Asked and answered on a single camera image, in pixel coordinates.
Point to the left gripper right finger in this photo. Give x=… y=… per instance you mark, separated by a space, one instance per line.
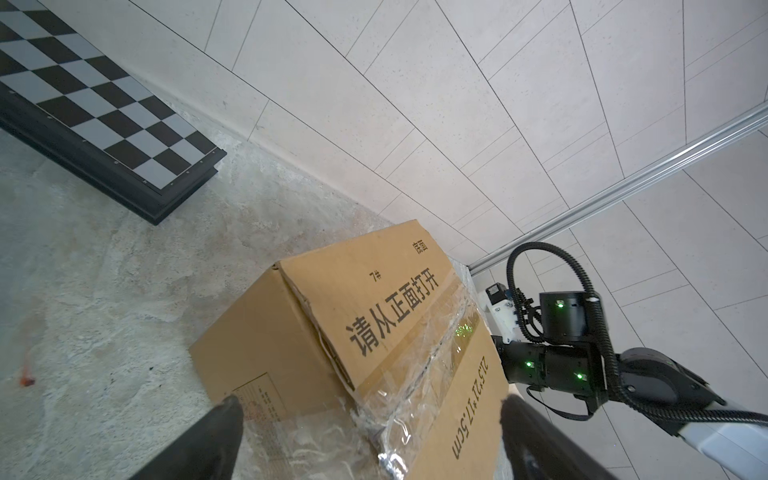
x=536 y=449

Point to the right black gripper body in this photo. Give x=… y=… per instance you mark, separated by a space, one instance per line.
x=522 y=362

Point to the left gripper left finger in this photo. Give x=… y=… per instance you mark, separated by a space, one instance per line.
x=207 y=450

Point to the brown cardboard express box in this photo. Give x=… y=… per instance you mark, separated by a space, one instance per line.
x=365 y=359

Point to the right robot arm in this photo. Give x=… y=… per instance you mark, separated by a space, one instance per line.
x=550 y=344

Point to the black white chessboard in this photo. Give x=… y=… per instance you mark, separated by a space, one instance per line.
x=66 y=99

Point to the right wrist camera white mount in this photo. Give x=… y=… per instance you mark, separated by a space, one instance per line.
x=503 y=319

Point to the right corner aluminium post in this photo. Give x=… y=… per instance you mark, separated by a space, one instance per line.
x=710 y=143

